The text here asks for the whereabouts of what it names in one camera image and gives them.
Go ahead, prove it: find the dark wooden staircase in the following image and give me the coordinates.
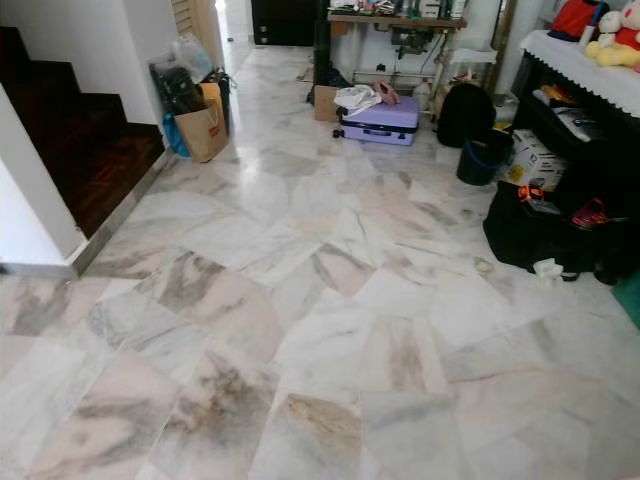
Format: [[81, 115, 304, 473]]
[[0, 25, 167, 239]]

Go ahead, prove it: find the blue bag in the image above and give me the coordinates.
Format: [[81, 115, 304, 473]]
[[161, 110, 191, 159]]

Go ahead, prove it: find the brown paper bag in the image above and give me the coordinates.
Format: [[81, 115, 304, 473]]
[[175, 98, 229, 164]]

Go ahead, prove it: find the black fabric bag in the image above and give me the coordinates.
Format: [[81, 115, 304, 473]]
[[150, 58, 206, 116]]

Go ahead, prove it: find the clear plastic bag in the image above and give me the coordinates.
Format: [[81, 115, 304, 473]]
[[175, 33, 214, 83]]

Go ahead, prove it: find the small brown cardboard box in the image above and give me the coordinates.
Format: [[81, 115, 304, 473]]
[[313, 84, 343, 123]]

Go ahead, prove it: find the dark door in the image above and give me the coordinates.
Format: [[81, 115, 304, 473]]
[[250, 0, 319, 47]]

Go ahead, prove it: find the white crumpled cloth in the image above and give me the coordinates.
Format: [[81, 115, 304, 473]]
[[334, 84, 383, 113]]

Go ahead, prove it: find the purple suitcase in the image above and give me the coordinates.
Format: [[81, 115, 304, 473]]
[[338, 96, 421, 147]]

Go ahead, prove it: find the wooden console table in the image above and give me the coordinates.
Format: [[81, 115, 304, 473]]
[[326, 8, 469, 96]]

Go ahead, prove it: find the black backpack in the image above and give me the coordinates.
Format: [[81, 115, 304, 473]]
[[436, 81, 497, 149]]

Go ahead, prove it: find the black bucket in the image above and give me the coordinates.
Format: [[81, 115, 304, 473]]
[[456, 130, 516, 187]]

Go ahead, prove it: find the black duffel bag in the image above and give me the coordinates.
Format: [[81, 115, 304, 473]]
[[482, 180, 636, 281]]

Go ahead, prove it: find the white printed cardboard box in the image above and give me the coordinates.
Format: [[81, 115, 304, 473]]
[[506, 128, 569, 193]]

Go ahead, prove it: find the white crumpled tissue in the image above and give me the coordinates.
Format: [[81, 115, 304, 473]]
[[533, 257, 566, 281]]

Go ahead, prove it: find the black shelf unit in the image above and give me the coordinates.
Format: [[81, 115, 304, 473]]
[[510, 52, 640, 201]]

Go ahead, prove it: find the white lace cover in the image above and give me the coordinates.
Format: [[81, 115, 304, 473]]
[[519, 29, 640, 121]]

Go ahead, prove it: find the red bag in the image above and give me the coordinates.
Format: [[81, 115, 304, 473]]
[[548, 0, 611, 43]]

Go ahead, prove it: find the green mat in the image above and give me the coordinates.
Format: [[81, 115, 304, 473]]
[[610, 272, 640, 331]]

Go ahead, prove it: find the yellow plush toy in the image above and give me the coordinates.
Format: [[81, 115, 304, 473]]
[[584, 8, 640, 71]]

